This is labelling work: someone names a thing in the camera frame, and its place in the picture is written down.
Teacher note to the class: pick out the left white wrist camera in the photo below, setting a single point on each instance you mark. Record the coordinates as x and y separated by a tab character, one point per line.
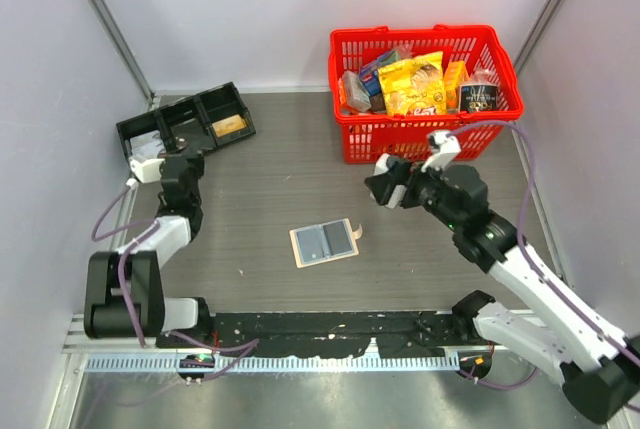
144	171

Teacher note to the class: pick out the blue snack packet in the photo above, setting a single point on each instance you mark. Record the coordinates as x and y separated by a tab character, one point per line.
369	73

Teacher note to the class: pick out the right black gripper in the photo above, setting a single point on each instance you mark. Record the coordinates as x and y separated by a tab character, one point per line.
382	184

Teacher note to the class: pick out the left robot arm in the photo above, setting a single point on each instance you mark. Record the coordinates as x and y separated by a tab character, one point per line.
124	294

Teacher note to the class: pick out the white cards in tray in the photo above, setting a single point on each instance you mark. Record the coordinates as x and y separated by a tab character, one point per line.
147	146

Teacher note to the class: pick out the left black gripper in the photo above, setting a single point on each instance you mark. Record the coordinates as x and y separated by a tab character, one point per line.
193	158

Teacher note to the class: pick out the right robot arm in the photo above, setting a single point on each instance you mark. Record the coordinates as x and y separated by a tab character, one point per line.
595	363

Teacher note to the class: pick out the black round can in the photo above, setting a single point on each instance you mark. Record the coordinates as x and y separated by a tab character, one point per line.
478	97

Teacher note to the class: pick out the white cable duct strip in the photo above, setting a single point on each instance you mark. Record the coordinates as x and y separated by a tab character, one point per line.
189	363

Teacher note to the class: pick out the red shopping basket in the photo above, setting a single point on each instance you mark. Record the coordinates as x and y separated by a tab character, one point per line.
368	135

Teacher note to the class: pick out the black mounting base plate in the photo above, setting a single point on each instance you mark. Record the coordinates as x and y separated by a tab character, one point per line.
339	335

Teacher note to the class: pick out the orange snack box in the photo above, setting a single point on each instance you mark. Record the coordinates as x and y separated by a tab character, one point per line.
455	76

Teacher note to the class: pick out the yellow chips bag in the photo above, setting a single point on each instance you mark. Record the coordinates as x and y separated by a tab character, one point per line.
414	87

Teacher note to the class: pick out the white bottle grey cap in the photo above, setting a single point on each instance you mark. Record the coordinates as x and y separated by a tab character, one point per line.
381	167

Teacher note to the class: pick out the gold card in tray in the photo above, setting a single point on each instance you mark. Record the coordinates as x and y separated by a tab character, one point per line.
229	125

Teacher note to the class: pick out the grey wrapped snack pack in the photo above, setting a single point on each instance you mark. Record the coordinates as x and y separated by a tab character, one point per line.
352	94

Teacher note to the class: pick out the black three-compartment tray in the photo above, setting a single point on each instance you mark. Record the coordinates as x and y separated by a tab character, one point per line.
191	117

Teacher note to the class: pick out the beige card holder wallet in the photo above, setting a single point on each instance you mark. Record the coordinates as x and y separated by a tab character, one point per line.
321	243

